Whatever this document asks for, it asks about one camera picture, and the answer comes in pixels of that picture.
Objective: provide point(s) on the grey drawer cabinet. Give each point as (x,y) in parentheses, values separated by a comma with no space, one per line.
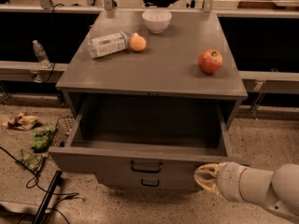
(167,67)

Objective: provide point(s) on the red apple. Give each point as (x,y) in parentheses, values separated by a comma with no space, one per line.
(210,61)

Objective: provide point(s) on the black wire basket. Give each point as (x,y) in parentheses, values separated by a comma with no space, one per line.
(63,127)

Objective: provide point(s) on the grey top drawer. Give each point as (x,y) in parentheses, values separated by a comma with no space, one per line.
(145,138)

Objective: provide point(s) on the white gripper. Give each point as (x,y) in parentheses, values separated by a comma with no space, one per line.
(230,181)

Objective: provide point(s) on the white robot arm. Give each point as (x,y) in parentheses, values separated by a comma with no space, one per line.
(277,192)

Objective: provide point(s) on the orange fruit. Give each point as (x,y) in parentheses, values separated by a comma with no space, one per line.
(138,42)

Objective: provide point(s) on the black stand leg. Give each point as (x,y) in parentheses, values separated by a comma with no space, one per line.
(56,180)

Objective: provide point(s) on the grey drawer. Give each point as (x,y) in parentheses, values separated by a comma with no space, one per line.
(145,138)
(176,182)

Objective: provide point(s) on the small water bottle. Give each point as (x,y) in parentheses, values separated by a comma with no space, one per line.
(41,55)

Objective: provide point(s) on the white bowl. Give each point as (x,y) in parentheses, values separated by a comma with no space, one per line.
(156,20)

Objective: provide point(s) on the green chip bag lower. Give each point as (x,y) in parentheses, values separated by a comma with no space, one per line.
(32,161)

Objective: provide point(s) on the grey bottom drawer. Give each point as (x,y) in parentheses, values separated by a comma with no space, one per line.
(176,182)

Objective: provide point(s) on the brown snack wrapper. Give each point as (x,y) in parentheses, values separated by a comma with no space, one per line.
(22,122)

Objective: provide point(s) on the green chip bag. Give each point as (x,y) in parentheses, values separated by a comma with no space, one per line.
(32,161)
(42,138)

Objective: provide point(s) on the green chip bag upper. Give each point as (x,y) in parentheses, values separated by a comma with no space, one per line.
(42,138)

